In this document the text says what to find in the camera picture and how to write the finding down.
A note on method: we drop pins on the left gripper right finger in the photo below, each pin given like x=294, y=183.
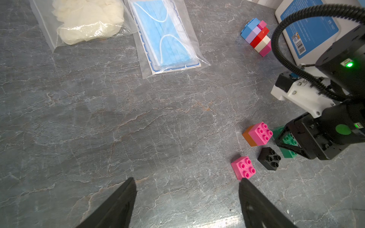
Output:
x=258, y=211

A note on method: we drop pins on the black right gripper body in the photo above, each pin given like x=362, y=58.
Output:
x=328, y=135

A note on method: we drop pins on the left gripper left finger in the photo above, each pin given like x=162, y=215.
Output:
x=116, y=211

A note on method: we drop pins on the green lego brick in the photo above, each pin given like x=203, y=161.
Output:
x=288, y=139

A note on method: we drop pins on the pink lego brick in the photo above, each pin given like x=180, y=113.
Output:
x=262, y=25
x=243, y=168
x=266, y=50
x=260, y=134

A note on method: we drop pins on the cream lego brick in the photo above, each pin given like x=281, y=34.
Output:
x=263, y=43

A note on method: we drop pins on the red lego brick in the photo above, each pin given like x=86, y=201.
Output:
x=259, y=37

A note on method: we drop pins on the lilac lego brick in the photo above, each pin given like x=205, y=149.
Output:
x=253, y=34

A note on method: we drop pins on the pink lego brick top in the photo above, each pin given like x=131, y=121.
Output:
x=262, y=25

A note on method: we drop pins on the blue lego brick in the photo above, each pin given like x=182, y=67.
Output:
x=249, y=28

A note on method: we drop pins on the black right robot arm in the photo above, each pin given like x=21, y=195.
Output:
x=331, y=88

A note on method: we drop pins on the pink lego brick bottom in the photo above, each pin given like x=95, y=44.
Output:
x=243, y=168

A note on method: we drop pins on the black lego brick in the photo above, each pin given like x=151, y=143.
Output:
x=269, y=159

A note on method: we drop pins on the orange lego brick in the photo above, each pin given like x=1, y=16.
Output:
x=248, y=138

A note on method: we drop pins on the blue lid storage box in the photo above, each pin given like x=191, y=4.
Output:
x=309, y=38

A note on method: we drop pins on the bagged blue face mask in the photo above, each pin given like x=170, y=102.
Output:
x=165, y=39

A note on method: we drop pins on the bagged cream gloves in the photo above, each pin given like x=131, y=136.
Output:
x=66, y=23

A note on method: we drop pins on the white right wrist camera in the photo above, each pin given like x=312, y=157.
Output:
x=290, y=87

